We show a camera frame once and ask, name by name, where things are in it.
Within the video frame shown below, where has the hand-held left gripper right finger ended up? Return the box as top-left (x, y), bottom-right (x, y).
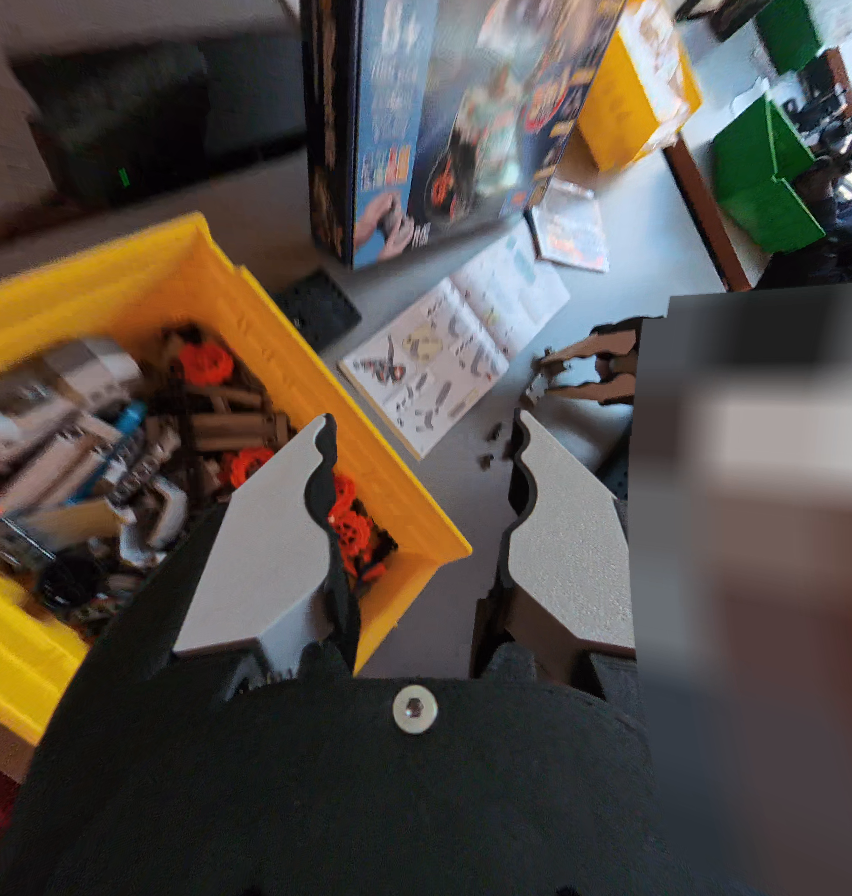
top-left (471, 408), bottom-right (638, 680)

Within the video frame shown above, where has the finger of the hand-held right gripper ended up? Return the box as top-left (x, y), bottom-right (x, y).
top-left (537, 318), bottom-right (642, 377)
top-left (547, 380), bottom-right (638, 408)

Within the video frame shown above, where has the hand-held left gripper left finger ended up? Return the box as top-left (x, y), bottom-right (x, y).
top-left (173, 413), bottom-right (363, 676)

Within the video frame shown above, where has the pile of building bricks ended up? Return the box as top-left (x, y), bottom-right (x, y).
top-left (0, 322), bottom-right (399, 631)

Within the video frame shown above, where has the black battery box brick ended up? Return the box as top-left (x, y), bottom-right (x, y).
top-left (272, 269), bottom-right (363, 351)

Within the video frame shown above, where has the yellow plastic bin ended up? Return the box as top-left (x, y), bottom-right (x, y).
top-left (0, 212), bottom-right (472, 746)
top-left (576, 0), bottom-right (703, 172)

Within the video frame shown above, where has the grey desk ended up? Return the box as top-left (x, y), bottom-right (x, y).
top-left (0, 133), bottom-right (731, 778)

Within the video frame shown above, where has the orange gear wheel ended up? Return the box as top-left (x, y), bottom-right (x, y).
top-left (327, 476), bottom-right (376, 561)
top-left (226, 447), bottom-right (276, 487)
top-left (177, 342), bottom-right (234, 386)

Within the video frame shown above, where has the white instruction booklet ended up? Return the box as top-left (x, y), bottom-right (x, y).
top-left (338, 220), bottom-right (570, 459)

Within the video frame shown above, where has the grey sticker sheet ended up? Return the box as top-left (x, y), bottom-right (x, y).
top-left (527, 178), bottom-right (609, 273)

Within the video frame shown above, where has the blue beam brick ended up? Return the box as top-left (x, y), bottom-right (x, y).
top-left (69, 400), bottom-right (147, 505)

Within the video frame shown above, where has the green plastic bin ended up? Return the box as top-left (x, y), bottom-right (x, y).
top-left (712, 94), bottom-right (819, 204)
top-left (755, 0), bottom-right (824, 74)
top-left (719, 178), bottom-right (827, 254)

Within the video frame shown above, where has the grey motor brick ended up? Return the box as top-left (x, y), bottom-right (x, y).
top-left (0, 336), bottom-right (143, 449)

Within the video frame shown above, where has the blue robot kit box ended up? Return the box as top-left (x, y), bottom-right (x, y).
top-left (300, 0), bottom-right (626, 270)

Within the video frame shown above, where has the black electronic box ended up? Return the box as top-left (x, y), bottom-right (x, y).
top-left (9, 31), bottom-right (308, 211)

